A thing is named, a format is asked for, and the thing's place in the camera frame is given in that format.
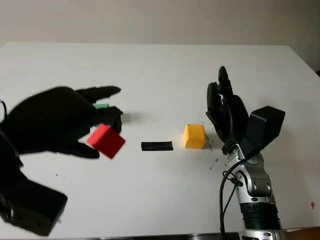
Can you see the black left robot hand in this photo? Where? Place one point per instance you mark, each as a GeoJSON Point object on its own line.
{"type": "Point", "coordinates": [52, 120]}

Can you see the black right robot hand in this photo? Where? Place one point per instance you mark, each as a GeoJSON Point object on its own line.
{"type": "Point", "coordinates": [231, 120]}

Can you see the yellow block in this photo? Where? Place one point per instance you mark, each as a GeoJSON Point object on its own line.
{"type": "Point", "coordinates": [193, 136]}

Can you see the green block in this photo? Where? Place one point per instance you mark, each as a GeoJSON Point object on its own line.
{"type": "Point", "coordinates": [101, 106]}

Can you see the red block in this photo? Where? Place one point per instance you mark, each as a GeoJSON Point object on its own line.
{"type": "Point", "coordinates": [107, 142]}

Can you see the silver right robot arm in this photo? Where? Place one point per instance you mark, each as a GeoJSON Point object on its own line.
{"type": "Point", "coordinates": [258, 185]}

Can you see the black tape strip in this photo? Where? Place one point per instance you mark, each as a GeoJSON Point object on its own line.
{"type": "Point", "coordinates": [157, 146]}

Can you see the dark object beyond table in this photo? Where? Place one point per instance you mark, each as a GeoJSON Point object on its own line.
{"type": "Point", "coordinates": [318, 73]}

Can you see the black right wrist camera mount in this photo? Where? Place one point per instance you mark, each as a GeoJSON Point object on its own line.
{"type": "Point", "coordinates": [266, 125]}

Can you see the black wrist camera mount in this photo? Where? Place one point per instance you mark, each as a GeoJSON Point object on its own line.
{"type": "Point", "coordinates": [266, 125]}
{"type": "Point", "coordinates": [35, 205]}

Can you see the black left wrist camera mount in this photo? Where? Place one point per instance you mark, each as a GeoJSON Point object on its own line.
{"type": "Point", "coordinates": [35, 205]}

